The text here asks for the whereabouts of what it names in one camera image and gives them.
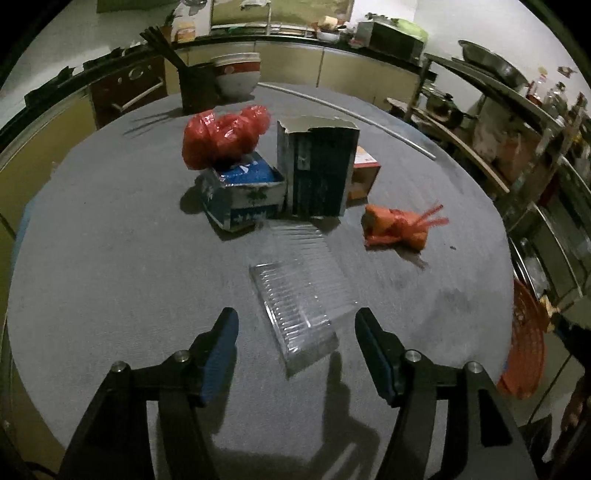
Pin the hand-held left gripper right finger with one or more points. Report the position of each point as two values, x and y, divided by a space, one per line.
376 364

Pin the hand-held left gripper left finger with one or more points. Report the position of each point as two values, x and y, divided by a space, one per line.
219 364

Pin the clear plastic food container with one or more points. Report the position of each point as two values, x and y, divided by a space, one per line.
300 300

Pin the red plastic basket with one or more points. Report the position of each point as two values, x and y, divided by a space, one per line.
526 350

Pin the blue and white carton box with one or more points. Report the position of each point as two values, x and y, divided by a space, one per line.
240 198

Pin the small orange box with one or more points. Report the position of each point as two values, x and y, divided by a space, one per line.
362 182

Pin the dark tall carton box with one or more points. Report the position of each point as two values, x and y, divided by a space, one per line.
318 175

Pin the red plastic bag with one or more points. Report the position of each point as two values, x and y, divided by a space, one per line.
217 138

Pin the metal kitchen rack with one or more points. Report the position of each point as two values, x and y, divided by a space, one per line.
466 147

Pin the thin white rod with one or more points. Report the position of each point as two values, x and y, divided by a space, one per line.
369 121

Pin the dark cooking pot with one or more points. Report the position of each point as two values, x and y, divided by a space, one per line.
443 106

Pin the dark chopstick holder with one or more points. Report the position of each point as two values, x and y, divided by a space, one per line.
198 90

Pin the stack of white bowls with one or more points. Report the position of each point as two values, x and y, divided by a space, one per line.
235 76

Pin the brown built-in oven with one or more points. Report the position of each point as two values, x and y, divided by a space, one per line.
134 83

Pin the beige kitchen base cabinets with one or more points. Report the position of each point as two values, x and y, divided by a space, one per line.
295 64

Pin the microwave oven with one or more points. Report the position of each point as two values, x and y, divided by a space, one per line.
392 41

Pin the bundle of dark chopsticks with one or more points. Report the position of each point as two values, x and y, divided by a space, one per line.
161 44

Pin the large metal basin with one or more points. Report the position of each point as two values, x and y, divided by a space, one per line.
494 60

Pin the orange packet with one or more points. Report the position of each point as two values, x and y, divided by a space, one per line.
184 31

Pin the green plastic basin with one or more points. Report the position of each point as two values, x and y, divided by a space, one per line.
413 26

